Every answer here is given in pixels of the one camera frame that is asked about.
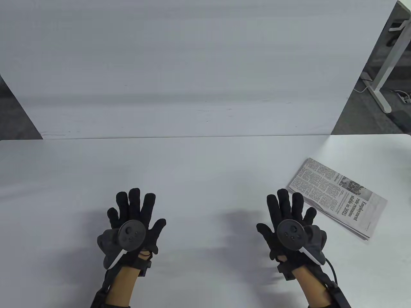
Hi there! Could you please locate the printed newspaper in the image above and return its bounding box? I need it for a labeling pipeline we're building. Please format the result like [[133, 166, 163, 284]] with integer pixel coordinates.
[[286, 158, 388, 241]]

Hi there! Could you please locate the black forearm sensor strap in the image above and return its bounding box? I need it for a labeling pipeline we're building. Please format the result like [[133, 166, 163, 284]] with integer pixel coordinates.
[[323, 276, 352, 308], [90, 268, 118, 308]]

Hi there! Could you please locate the black white hand controller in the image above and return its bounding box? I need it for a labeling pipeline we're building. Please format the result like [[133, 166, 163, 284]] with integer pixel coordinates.
[[277, 219, 328, 265], [97, 220, 147, 270]]

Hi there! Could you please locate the black left forearm sensor strap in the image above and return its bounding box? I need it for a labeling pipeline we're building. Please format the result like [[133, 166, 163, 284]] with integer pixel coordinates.
[[90, 268, 118, 308]]

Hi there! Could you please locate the black right forearm sensor strap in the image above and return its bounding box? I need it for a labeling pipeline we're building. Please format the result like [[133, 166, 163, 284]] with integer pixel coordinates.
[[323, 276, 352, 308]]

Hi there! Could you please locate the black white left hand controller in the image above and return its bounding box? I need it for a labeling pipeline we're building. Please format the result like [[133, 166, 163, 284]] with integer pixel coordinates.
[[97, 220, 147, 270]]

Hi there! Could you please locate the white partition board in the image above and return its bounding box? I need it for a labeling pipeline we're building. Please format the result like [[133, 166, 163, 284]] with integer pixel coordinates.
[[0, 0, 398, 139]]

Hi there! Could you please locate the black white right hand controller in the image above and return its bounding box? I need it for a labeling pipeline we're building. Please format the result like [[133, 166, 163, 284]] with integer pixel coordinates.
[[277, 219, 328, 265]]

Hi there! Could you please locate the person's right hand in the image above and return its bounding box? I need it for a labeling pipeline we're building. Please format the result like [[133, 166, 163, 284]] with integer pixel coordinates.
[[256, 188, 317, 267]]

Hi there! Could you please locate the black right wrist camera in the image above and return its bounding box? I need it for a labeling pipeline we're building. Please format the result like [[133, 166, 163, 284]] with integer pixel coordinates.
[[278, 261, 294, 281]]

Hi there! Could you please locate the white table leg frame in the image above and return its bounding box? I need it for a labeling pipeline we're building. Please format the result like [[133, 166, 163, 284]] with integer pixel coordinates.
[[360, 0, 411, 113]]

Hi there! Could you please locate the person's left forearm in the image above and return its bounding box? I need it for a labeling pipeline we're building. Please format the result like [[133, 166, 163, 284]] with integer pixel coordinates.
[[105, 266, 142, 308]]

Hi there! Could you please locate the person's left hand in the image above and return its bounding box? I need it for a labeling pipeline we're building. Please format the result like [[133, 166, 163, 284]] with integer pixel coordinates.
[[107, 188, 166, 269]]

